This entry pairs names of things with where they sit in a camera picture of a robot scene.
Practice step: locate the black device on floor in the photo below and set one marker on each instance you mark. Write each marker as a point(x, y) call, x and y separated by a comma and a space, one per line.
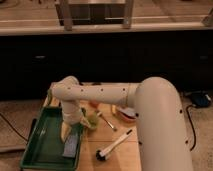
point(201, 100)

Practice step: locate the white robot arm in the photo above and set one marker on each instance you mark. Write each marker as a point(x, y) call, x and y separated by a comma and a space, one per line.
point(161, 128)

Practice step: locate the dark cabinet with countertop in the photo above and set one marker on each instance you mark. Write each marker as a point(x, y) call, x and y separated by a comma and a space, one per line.
point(33, 58)

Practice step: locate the wooden chair frame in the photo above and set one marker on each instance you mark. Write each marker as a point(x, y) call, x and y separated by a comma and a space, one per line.
point(94, 12)

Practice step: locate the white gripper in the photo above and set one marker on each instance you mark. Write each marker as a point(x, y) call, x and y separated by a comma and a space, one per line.
point(72, 115)

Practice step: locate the grey sponge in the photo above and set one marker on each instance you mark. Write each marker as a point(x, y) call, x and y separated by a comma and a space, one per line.
point(70, 146)

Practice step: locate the black and white dish brush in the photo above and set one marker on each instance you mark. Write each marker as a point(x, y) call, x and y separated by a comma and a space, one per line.
point(103, 154)

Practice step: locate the green plastic tray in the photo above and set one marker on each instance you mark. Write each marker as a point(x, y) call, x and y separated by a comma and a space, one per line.
point(44, 149)

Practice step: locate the red and white bowl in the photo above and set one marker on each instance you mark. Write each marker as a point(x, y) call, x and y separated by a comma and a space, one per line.
point(126, 114)

